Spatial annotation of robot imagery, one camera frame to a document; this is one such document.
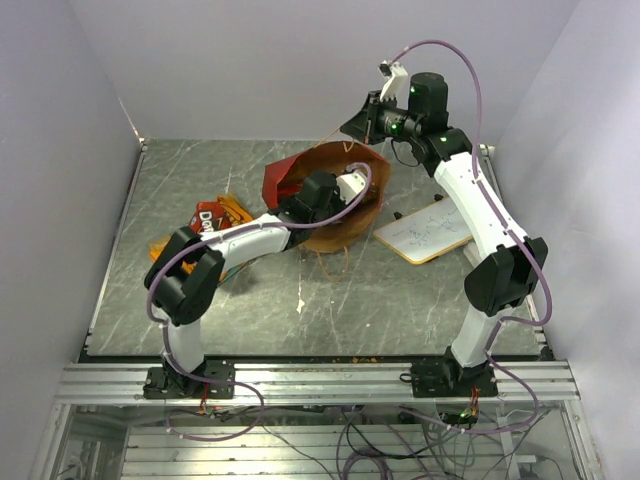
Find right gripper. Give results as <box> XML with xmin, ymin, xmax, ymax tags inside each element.
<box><xmin>341</xmin><ymin>91</ymin><xmax>421</xmax><ymax>146</ymax></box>

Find red paper bag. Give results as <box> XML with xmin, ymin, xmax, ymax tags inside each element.
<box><xmin>262</xmin><ymin>127</ymin><xmax>393</xmax><ymax>282</ymax></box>

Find orange honey dijon chip bag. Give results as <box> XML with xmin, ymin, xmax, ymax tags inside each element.
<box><xmin>147</xmin><ymin>192</ymin><xmax>254</xmax><ymax>286</ymax></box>

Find red doritos bag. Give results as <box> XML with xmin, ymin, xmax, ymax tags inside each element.
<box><xmin>189</xmin><ymin>201</ymin><xmax>233</xmax><ymax>234</ymax></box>

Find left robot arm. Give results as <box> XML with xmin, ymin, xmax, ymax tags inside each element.
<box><xmin>144</xmin><ymin>167</ymin><xmax>368</xmax><ymax>397</ymax></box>

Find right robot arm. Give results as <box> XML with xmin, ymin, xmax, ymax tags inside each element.
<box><xmin>340</xmin><ymin>63</ymin><xmax>548</xmax><ymax>396</ymax></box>

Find small whiteboard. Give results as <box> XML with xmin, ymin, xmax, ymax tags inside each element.
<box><xmin>374</xmin><ymin>197</ymin><xmax>472</xmax><ymax>265</ymax></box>

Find white whiteboard stand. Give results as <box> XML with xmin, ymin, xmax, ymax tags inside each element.
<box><xmin>463</xmin><ymin>240</ymin><xmax>486</xmax><ymax>268</ymax></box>

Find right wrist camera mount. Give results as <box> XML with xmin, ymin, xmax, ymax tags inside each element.
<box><xmin>378</xmin><ymin>61</ymin><xmax>408</xmax><ymax>101</ymax></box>

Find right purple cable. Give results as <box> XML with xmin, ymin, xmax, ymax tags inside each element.
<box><xmin>394</xmin><ymin>39</ymin><xmax>554</xmax><ymax>436</ymax></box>

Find purple cable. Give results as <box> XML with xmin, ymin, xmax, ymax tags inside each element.
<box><xmin>145</xmin><ymin>161</ymin><xmax>373</xmax><ymax>386</ymax></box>
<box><xmin>394</xmin><ymin>39</ymin><xmax>554</xmax><ymax>436</ymax></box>

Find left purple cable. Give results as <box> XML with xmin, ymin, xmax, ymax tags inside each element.
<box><xmin>145</xmin><ymin>161</ymin><xmax>373</xmax><ymax>386</ymax></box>

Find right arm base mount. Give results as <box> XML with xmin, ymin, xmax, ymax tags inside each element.
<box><xmin>399</xmin><ymin>356</ymin><xmax>498</xmax><ymax>398</ymax></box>

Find aluminium rail frame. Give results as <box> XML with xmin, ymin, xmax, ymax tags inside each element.
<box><xmin>43</xmin><ymin>361</ymin><xmax>604</xmax><ymax>479</ymax></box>

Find cable bundle under table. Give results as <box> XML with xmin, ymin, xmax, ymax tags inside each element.
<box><xmin>164</xmin><ymin>379</ymin><xmax>551</xmax><ymax>480</ymax></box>

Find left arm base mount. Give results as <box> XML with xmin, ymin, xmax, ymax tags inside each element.
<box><xmin>143</xmin><ymin>358</ymin><xmax>235</xmax><ymax>400</ymax></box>

